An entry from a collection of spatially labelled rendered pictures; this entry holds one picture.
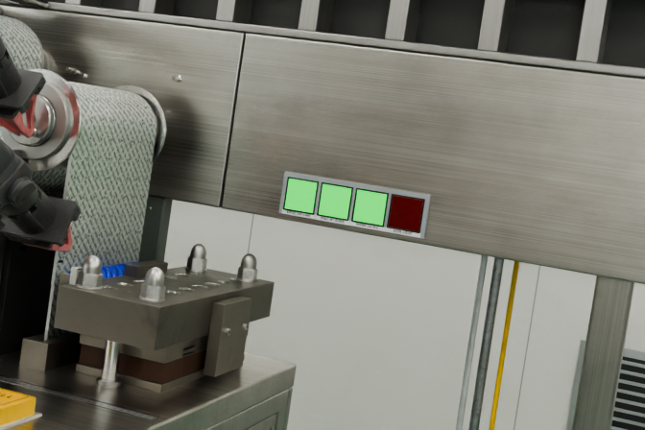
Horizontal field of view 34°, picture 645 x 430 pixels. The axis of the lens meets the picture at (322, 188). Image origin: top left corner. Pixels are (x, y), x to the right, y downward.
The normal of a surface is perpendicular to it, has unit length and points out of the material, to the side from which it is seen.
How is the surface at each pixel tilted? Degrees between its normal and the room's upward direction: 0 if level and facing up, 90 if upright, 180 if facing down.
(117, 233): 90
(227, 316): 90
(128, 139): 90
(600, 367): 90
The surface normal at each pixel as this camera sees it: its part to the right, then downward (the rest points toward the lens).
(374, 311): -0.34, 0.00
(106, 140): 0.93, 0.15
